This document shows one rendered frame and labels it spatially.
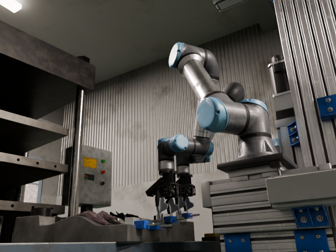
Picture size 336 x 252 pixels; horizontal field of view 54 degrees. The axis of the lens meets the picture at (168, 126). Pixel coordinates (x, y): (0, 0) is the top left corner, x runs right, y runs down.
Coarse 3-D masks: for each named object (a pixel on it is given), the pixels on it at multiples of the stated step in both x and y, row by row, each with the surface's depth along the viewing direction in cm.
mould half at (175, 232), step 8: (176, 224) 146; (184, 224) 151; (192, 224) 155; (160, 232) 137; (168, 232) 141; (176, 232) 145; (184, 232) 149; (192, 232) 154; (160, 240) 136; (168, 240) 140; (176, 240) 143; (184, 240) 148; (192, 240) 152
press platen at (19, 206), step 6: (0, 204) 168; (6, 204) 171; (12, 204) 174; (18, 204) 175; (24, 204) 178; (30, 204) 181; (36, 204) 183; (42, 204) 186; (48, 204) 189; (54, 204) 192; (0, 210) 170; (6, 210) 171; (12, 210) 172; (18, 210) 175; (24, 210) 177; (30, 210) 180; (54, 210) 191; (60, 210) 194
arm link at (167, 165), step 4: (164, 160) 148; (168, 160) 148; (160, 164) 148; (164, 164) 147; (168, 164) 148; (172, 164) 149; (160, 168) 148; (164, 168) 147; (168, 168) 147; (172, 168) 148
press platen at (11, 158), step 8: (0, 152) 175; (0, 160) 174; (8, 160) 177; (16, 160) 181; (24, 160) 184; (32, 160) 188; (40, 160) 192; (40, 168) 192; (48, 168) 194; (56, 168) 199; (64, 168) 203; (24, 184) 234
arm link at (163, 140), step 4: (160, 140) 152; (164, 140) 151; (160, 144) 151; (160, 148) 150; (160, 152) 150; (160, 156) 150; (164, 156) 149; (168, 156) 149; (172, 156) 150; (160, 160) 149; (172, 160) 150
